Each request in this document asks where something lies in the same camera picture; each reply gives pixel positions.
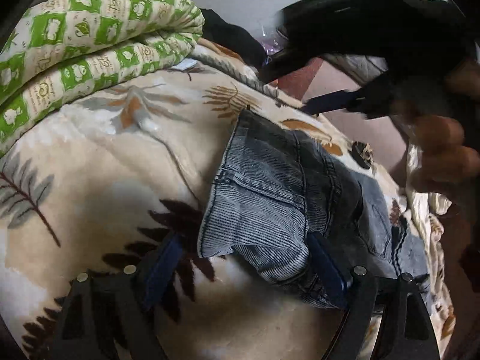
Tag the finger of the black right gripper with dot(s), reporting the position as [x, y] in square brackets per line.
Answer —
[350, 101]
[291, 59]

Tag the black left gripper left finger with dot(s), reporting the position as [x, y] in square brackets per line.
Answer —
[102, 311]

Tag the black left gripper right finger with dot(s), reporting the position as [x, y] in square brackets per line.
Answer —
[405, 330]

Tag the grey blue denim pants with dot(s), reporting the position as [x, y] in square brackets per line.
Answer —
[275, 187]

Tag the person's right hand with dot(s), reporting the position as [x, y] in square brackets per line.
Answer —
[448, 166]

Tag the dark round sunglasses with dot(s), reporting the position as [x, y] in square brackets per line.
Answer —
[362, 153]

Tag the black cloth bundle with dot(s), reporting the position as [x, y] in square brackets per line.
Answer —
[234, 38]

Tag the beige leaf print blanket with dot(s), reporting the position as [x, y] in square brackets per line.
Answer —
[99, 182]

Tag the cream floral sheet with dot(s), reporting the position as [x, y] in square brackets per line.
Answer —
[424, 208]

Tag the green white patterned quilt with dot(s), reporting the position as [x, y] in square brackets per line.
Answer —
[62, 50]

